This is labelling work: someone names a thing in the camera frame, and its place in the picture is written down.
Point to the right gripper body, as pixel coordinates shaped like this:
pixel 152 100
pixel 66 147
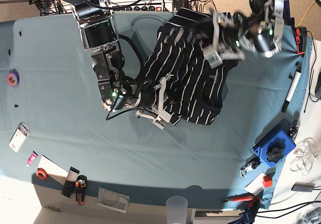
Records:
pixel 147 101

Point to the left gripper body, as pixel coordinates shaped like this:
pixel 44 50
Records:
pixel 229 45

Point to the navy white striped t-shirt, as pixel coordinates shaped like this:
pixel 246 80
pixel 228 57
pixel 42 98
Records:
pixel 195 89

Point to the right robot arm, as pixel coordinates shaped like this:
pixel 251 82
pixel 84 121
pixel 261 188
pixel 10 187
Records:
pixel 120 93

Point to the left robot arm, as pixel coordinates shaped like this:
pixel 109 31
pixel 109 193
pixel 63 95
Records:
pixel 260 33

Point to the power strip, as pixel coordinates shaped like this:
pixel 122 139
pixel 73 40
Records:
pixel 156 8

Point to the white black marker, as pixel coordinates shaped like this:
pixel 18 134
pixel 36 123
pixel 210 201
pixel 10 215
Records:
pixel 291 90

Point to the orange black clamp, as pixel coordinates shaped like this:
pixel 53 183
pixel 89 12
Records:
pixel 301 39

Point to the teal table cloth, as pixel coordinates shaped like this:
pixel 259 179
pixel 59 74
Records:
pixel 59 100

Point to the orange black pliers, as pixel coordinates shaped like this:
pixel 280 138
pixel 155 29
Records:
pixel 80 189

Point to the black remote control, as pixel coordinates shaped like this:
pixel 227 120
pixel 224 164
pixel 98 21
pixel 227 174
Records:
pixel 70 181

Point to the frosted plastic cup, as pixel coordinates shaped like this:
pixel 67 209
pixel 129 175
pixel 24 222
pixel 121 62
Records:
pixel 176 207

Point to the white paper sheet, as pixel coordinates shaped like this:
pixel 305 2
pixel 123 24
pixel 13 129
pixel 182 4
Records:
pixel 51 168

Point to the metal carabiner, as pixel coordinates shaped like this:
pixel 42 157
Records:
pixel 250 166

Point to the blue box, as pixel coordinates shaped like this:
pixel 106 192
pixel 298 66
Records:
pixel 280 136

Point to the pink tube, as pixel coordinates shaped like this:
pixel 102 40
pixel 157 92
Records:
pixel 32 157

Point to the orange tape roll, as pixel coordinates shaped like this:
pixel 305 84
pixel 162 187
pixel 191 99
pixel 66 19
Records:
pixel 42 174

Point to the black star knob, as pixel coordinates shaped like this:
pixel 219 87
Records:
pixel 274 154

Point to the white card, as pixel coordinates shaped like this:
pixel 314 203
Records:
pixel 256 186

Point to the plastic blister pack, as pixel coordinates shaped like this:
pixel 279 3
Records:
pixel 19 137

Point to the red screwdriver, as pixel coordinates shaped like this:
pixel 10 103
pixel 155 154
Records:
pixel 239 199

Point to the red cube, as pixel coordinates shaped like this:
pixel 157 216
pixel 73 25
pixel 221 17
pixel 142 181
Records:
pixel 267 181

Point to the purple tape roll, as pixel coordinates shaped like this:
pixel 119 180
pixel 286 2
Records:
pixel 13 78

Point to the blue clamp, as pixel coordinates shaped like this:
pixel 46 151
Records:
pixel 248 216

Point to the grey adapter box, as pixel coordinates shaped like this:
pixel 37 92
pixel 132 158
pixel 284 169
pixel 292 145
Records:
pixel 303 187

